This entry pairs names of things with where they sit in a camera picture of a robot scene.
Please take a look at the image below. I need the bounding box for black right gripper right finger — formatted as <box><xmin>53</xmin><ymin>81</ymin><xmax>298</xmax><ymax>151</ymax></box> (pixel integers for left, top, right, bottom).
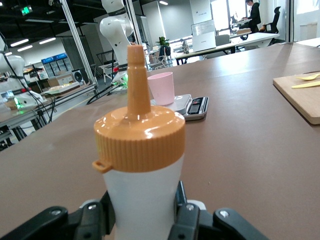
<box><xmin>169</xmin><ymin>180</ymin><xmax>213</xmax><ymax>240</ymax></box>

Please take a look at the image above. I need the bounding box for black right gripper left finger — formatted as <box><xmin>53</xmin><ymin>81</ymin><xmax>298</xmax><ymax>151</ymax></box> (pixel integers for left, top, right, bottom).
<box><xmin>71</xmin><ymin>191</ymin><xmax>116</xmax><ymax>240</ymax></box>

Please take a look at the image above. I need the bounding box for white squeeze bottle orange cap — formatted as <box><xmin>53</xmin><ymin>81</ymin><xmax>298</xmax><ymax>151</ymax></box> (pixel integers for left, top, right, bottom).
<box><xmin>91</xmin><ymin>43</ymin><xmax>187</xmax><ymax>240</ymax></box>

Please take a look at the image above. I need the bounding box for pink plastic cup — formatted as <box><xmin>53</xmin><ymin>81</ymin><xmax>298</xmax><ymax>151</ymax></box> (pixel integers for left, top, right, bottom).
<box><xmin>146</xmin><ymin>71</ymin><xmax>175</xmax><ymax>106</ymax></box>

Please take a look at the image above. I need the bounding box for silver digital kitchen scale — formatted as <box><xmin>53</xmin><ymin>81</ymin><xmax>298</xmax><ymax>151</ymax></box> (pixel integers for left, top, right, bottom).
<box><xmin>149</xmin><ymin>93</ymin><xmax>210</xmax><ymax>122</ymax></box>

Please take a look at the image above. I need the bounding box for blue topped drinks fridge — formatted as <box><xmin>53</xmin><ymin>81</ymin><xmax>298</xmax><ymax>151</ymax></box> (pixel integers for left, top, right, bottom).
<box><xmin>41</xmin><ymin>52</ymin><xmax>72</xmax><ymax>78</ymax></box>

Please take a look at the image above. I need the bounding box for wooden cutting board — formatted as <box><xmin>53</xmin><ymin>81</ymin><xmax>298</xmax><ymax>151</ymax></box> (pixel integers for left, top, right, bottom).
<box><xmin>272</xmin><ymin>72</ymin><xmax>320</xmax><ymax>126</ymax></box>

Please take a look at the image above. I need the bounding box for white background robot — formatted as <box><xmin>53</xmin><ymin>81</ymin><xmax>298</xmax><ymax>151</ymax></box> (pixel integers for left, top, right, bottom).
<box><xmin>0</xmin><ymin>32</ymin><xmax>48</xmax><ymax>111</ymax></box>

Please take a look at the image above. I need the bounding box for long white table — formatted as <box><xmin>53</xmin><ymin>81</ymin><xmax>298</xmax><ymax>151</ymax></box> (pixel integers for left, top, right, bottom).
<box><xmin>174</xmin><ymin>31</ymin><xmax>281</xmax><ymax>66</ymax></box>

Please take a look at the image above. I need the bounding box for green potted plant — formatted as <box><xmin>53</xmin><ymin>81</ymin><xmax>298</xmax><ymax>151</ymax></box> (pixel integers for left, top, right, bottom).
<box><xmin>155</xmin><ymin>36</ymin><xmax>172</xmax><ymax>58</ymax></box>

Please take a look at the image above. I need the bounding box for yellow plastic knife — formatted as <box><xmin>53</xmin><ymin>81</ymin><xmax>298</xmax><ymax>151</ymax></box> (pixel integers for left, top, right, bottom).
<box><xmin>291</xmin><ymin>80</ymin><xmax>320</xmax><ymax>90</ymax></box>

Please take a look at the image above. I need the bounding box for whiteboard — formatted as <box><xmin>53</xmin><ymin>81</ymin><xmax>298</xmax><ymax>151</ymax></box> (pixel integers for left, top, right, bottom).
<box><xmin>191</xmin><ymin>19</ymin><xmax>217</xmax><ymax>53</ymax></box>

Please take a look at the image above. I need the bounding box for person in black clothes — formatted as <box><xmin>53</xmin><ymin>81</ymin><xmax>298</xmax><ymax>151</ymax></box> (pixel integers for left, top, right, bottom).
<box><xmin>241</xmin><ymin>0</ymin><xmax>262</xmax><ymax>34</ymax></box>

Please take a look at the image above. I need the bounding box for black office chair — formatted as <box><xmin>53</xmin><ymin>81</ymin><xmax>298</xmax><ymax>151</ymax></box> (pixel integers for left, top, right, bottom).
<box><xmin>261</xmin><ymin>6</ymin><xmax>281</xmax><ymax>35</ymax></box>

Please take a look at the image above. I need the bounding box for black cable on table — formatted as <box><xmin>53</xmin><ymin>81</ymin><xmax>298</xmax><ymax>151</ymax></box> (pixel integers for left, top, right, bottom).
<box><xmin>86</xmin><ymin>82</ymin><xmax>118</xmax><ymax>105</ymax></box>

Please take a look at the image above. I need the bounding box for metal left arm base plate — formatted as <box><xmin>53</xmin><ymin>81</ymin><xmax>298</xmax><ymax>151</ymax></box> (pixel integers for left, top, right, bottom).
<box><xmin>109</xmin><ymin>86</ymin><xmax>131</xmax><ymax>96</ymax></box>

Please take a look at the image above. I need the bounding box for aluminium frame post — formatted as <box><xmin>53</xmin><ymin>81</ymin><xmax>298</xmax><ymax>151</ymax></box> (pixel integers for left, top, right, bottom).
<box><xmin>59</xmin><ymin>0</ymin><xmax>97</xmax><ymax>87</ymax></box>
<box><xmin>126</xmin><ymin>0</ymin><xmax>144</xmax><ymax>48</ymax></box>

